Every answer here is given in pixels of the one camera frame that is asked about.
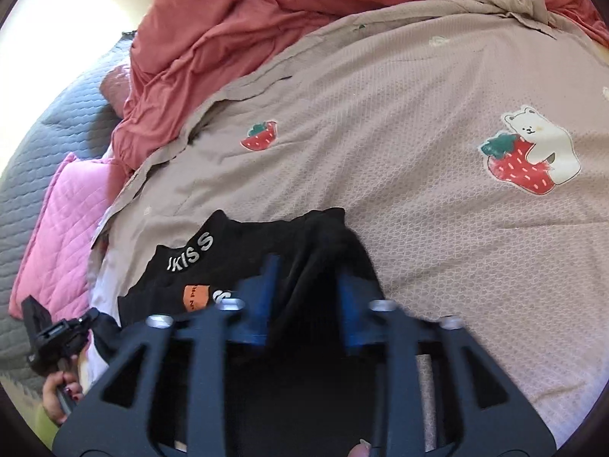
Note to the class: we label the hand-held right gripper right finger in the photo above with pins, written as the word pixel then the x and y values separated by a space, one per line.
pixel 353 316

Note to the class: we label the printed strawberry blanket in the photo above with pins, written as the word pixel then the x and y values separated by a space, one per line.
pixel 404 200

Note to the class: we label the person's left hand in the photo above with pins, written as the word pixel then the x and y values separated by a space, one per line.
pixel 59 400

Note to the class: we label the black long-sleeved shirt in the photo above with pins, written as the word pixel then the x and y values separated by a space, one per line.
pixel 314 247

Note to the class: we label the red-pink duvet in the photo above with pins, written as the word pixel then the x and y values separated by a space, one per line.
pixel 238 24

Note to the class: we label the mauve quilted pillow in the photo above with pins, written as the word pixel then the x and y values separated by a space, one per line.
pixel 114 88

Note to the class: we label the pink quilted pillow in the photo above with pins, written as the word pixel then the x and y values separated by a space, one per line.
pixel 62 228

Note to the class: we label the grey quilted headboard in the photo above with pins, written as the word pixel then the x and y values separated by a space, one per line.
pixel 43 152

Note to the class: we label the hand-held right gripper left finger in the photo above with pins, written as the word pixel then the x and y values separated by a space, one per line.
pixel 257 312

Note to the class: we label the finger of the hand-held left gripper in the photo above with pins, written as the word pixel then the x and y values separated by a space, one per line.
pixel 88 321

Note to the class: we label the person's right hand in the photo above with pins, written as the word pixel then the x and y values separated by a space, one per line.
pixel 361 451

